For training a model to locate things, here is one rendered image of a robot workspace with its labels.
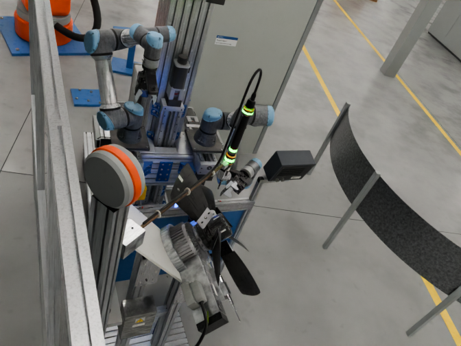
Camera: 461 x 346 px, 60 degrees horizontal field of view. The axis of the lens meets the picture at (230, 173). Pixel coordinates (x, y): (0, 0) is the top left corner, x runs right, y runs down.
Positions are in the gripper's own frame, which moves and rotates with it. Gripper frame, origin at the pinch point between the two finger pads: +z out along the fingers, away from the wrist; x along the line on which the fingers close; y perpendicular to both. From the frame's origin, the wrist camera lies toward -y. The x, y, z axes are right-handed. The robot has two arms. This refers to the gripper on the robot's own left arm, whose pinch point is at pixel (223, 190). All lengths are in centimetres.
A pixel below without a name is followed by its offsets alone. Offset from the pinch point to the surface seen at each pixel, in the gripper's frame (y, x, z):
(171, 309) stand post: 23, 51, 42
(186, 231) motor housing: 1.9, 0.2, 34.8
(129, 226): -9, -39, 78
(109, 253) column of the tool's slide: -6, -45, 92
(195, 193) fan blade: -6.3, -15.4, 28.5
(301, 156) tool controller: 19, -6, -61
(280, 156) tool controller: 10, -5, -49
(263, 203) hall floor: 27, 123, -142
